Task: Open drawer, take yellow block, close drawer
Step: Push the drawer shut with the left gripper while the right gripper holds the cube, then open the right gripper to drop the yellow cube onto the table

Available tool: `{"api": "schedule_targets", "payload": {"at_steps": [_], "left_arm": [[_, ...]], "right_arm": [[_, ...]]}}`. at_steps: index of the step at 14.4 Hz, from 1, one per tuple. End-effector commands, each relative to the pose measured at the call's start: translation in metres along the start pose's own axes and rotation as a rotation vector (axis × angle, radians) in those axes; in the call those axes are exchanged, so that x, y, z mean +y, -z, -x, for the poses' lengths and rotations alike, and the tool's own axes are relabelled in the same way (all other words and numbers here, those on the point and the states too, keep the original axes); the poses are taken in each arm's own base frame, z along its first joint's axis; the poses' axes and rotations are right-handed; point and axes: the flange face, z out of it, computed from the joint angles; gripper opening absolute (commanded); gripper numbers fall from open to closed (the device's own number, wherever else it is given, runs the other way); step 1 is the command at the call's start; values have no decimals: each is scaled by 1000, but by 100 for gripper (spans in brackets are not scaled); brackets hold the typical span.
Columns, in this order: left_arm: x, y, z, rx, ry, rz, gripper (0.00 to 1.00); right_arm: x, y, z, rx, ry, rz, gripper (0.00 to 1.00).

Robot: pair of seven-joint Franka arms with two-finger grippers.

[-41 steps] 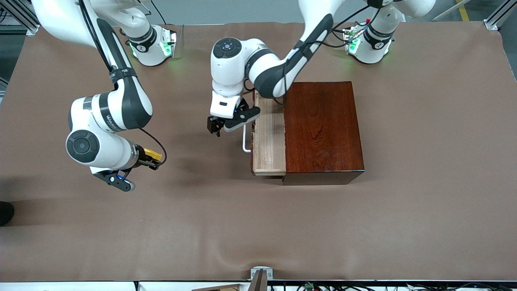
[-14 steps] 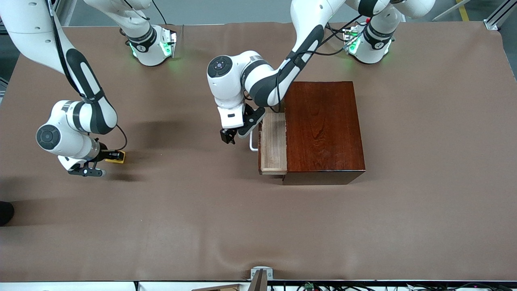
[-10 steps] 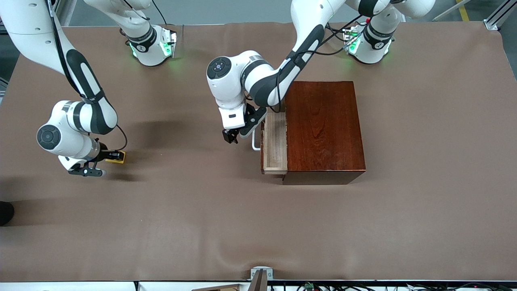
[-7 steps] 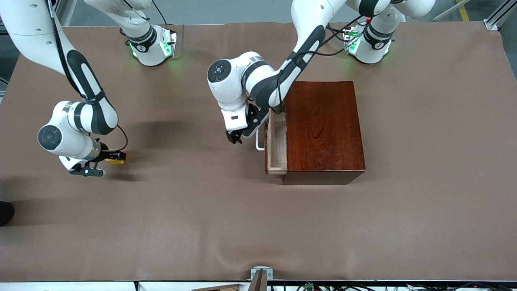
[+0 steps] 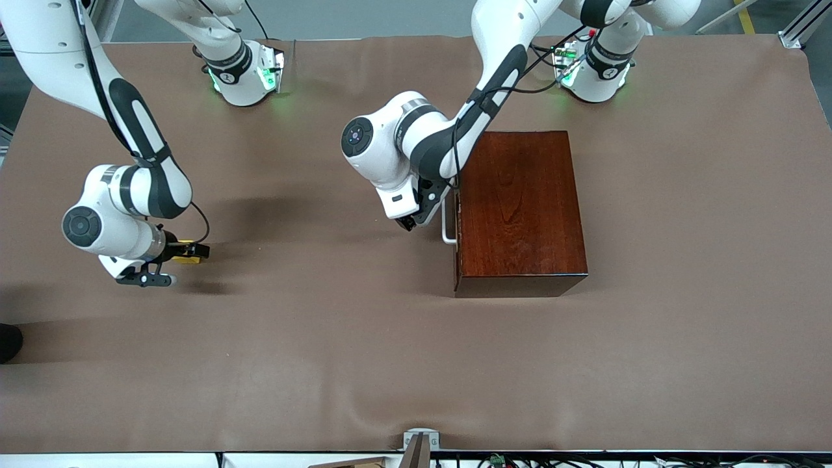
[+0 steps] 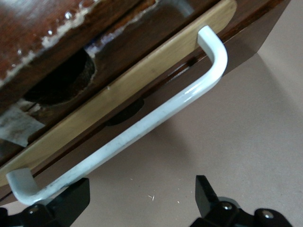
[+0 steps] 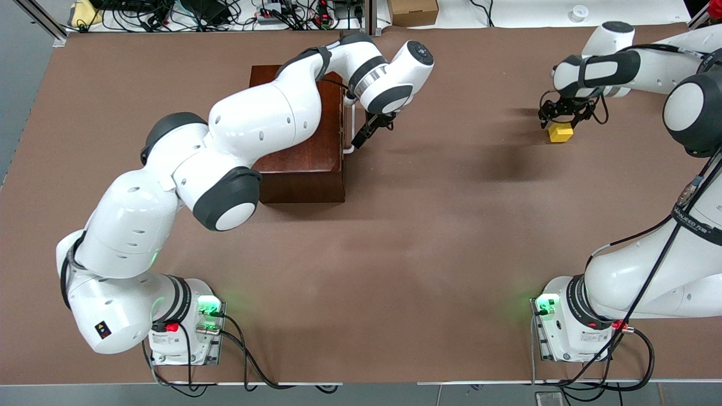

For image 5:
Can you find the yellow floor tape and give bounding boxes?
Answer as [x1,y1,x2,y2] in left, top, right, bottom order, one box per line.
[734,0,759,35]

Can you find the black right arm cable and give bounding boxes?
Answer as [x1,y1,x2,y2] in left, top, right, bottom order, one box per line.
[75,0,211,246]

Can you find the white table edge rail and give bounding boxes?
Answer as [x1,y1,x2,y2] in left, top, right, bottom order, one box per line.
[0,452,407,468]

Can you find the aluminium frame profile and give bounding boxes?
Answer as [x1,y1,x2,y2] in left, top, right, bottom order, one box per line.
[777,0,832,49]

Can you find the white metal drawer handle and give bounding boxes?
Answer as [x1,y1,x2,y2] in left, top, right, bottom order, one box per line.
[441,195,458,246]

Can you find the tan wooden board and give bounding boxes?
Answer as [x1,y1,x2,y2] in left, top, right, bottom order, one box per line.
[309,457,385,468]

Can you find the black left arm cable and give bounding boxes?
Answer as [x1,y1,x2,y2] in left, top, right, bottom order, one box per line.
[452,25,592,192]

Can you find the black rounded object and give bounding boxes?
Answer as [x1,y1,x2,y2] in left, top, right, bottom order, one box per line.
[0,324,24,365]

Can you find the black base cable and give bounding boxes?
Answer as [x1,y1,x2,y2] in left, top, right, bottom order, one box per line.
[244,0,272,41]
[528,40,563,66]

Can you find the brown table mat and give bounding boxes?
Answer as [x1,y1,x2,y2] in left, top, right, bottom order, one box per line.
[0,34,832,454]

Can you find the black right base cable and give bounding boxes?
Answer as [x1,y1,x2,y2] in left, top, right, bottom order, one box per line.
[244,0,272,41]

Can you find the dark brown wooden cabinet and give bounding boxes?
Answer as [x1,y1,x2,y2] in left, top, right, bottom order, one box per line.
[453,130,589,298]

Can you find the grey metal clamp bracket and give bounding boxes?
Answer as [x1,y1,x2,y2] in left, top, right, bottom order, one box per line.
[398,428,441,468]

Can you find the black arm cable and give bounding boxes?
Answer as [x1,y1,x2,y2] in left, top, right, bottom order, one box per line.
[75,0,211,246]
[452,25,592,192]

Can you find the black left base cable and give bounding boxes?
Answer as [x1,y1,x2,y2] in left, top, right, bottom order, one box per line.
[528,40,563,66]

